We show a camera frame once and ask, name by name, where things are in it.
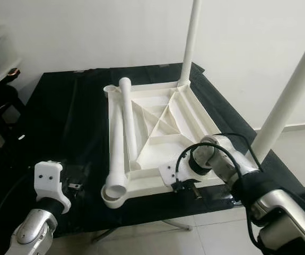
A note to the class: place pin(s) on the clear plastic bag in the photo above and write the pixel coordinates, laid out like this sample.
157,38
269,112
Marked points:
226,201

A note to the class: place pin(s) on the white plastic table top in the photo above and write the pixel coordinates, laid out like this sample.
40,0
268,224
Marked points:
168,154

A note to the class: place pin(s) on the black tablecloth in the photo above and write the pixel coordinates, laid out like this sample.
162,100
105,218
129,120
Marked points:
67,117

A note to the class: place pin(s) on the small white sticker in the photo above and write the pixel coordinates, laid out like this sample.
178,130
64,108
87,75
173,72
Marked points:
22,137

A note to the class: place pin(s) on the large black bowl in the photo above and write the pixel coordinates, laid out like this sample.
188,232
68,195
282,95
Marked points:
3,81

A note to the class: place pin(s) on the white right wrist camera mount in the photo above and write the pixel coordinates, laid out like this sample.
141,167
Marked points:
168,175

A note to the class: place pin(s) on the grey metal table frame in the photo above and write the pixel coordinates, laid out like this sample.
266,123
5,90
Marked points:
176,226

